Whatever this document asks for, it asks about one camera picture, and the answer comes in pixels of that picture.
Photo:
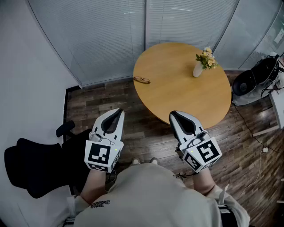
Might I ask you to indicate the grey window frame post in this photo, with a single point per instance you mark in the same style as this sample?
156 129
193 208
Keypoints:
145 24

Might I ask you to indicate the white ceramic vase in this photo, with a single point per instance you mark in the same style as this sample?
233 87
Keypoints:
197 71

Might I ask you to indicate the person's right shoe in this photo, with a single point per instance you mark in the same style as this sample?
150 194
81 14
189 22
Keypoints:
154 161

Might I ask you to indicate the person's right forearm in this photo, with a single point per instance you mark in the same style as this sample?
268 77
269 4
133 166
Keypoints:
203 181

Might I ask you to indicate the grey cloth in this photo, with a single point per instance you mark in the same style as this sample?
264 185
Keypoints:
246 99

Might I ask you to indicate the person's left shoe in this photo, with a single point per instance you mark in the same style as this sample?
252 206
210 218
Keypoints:
135 161

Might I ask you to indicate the brown-framed eyeglasses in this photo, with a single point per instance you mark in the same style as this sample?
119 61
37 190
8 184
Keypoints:
142 79

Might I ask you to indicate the person's beige shirt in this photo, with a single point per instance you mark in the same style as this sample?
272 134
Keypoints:
151 199

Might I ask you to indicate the black office chair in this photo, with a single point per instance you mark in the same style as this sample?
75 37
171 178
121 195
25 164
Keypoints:
37 168

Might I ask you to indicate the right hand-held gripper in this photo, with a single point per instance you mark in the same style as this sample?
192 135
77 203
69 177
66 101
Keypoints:
204 153

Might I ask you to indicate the person's left forearm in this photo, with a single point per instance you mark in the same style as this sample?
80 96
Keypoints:
95 186

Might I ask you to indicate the frosted glass partition panel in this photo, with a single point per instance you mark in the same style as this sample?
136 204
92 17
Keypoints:
250 40

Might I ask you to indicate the white desk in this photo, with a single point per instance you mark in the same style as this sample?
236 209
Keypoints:
278 106

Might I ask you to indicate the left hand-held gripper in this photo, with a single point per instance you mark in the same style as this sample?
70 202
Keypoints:
98 155

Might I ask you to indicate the yellow flower bouquet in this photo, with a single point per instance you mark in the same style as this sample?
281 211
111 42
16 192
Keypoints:
208 58

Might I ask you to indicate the white window blind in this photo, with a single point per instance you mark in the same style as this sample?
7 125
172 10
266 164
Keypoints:
95 40
188 22

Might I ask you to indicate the person's shoe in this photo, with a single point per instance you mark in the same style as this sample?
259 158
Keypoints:
135 161
154 161

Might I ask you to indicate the white power adapter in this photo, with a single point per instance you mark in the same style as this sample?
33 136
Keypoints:
265 150

